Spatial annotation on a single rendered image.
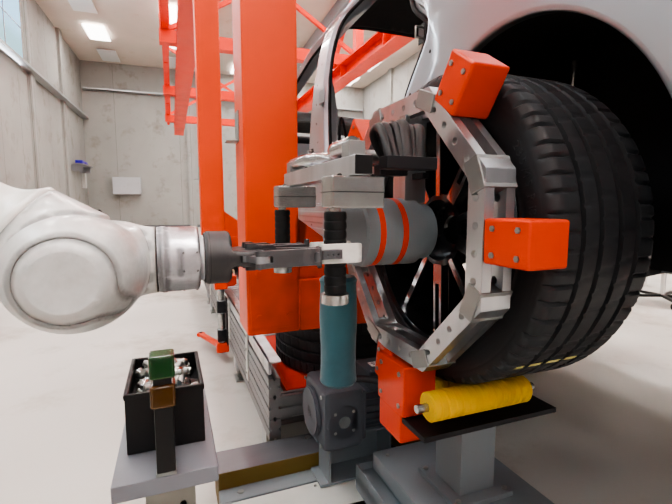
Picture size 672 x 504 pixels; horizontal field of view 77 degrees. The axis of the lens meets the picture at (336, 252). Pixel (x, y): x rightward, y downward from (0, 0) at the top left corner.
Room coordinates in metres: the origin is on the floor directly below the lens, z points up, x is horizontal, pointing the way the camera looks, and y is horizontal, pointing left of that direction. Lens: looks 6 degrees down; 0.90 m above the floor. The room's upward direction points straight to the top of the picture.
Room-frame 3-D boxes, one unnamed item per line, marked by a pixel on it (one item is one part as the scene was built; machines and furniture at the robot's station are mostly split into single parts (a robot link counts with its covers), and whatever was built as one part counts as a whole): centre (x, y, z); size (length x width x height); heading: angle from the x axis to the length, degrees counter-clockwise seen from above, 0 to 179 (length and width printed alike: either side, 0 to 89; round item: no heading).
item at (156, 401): (0.68, 0.29, 0.59); 0.04 x 0.04 x 0.04; 21
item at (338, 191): (0.67, -0.03, 0.93); 0.09 x 0.05 x 0.05; 111
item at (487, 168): (0.90, -0.16, 0.85); 0.54 x 0.07 x 0.54; 21
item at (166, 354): (0.68, 0.29, 0.64); 0.04 x 0.04 x 0.04; 21
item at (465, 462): (0.97, -0.31, 0.32); 0.40 x 0.30 x 0.28; 21
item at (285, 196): (0.99, 0.10, 0.93); 0.09 x 0.05 x 0.05; 111
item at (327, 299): (0.66, 0.00, 0.83); 0.04 x 0.04 x 0.16
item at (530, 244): (0.61, -0.28, 0.85); 0.09 x 0.08 x 0.07; 21
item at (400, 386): (0.92, -0.19, 0.48); 0.16 x 0.12 x 0.17; 111
